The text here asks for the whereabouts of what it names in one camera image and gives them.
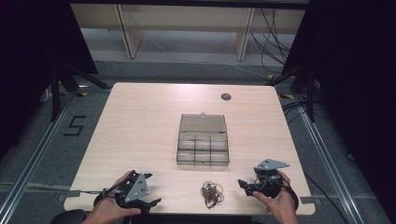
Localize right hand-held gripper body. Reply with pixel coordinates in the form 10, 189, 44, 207
253, 158, 290, 199

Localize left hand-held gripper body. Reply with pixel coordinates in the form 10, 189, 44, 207
115, 170, 150, 210

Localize person's right hand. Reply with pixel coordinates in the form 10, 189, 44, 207
251, 170, 300, 224

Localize person's left hand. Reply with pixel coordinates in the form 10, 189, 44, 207
81, 170, 142, 224

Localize grey tape strip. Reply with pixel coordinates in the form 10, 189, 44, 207
300, 196, 322, 205
57, 189, 82, 202

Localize clear grey compartment box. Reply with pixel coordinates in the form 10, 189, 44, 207
176, 111, 231, 168

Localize person's dark clothing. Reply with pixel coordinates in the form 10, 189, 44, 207
50, 208, 88, 224

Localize black metal stand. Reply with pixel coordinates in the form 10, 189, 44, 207
50, 63, 112, 122
266, 65, 316, 123

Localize black curtain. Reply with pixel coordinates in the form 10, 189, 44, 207
281, 0, 396, 223
0, 0, 99, 161

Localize light wooden shelf unit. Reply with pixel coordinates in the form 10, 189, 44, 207
69, 3, 306, 62

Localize metal floor rail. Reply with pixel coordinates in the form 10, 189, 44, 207
0, 92, 78, 224
294, 95, 360, 224

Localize black floor cable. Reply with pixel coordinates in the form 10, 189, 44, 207
303, 172, 350, 224

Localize black floor cables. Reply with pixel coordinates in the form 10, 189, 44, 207
280, 100, 329, 125

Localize thin white cable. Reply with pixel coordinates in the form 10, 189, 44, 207
143, 33, 271, 79

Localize bundle of black cables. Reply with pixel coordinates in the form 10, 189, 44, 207
249, 7, 293, 77

